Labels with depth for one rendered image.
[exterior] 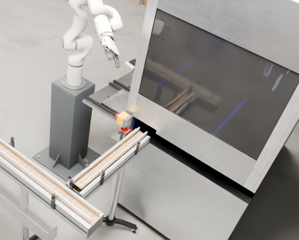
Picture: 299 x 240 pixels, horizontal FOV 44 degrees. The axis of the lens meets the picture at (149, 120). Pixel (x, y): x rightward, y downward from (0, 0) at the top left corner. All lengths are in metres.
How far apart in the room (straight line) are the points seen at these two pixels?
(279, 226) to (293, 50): 2.14
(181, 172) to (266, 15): 1.20
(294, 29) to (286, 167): 2.63
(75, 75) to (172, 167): 1.04
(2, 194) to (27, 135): 1.28
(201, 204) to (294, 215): 1.44
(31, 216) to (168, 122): 1.05
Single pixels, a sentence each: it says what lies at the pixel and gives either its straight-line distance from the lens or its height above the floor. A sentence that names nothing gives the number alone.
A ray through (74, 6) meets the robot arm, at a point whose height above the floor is 1.56.
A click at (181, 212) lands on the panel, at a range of 2.78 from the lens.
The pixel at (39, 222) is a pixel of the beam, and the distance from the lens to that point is 2.46.
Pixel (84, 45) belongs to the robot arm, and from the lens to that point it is 2.79.
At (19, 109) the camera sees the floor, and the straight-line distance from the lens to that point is 4.10.
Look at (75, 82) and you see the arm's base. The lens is 2.95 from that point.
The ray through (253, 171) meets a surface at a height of 1.13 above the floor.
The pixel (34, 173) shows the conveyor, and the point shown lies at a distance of 2.21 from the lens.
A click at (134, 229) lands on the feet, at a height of 0.06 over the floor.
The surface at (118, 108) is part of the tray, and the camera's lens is 2.78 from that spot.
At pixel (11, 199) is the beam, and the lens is 2.58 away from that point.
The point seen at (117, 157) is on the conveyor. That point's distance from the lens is 2.28.
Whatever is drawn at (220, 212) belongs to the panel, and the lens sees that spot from 2.58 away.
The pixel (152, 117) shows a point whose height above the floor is 1.10.
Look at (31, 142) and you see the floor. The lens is 3.72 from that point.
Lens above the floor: 2.58
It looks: 38 degrees down
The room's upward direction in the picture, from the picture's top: 14 degrees clockwise
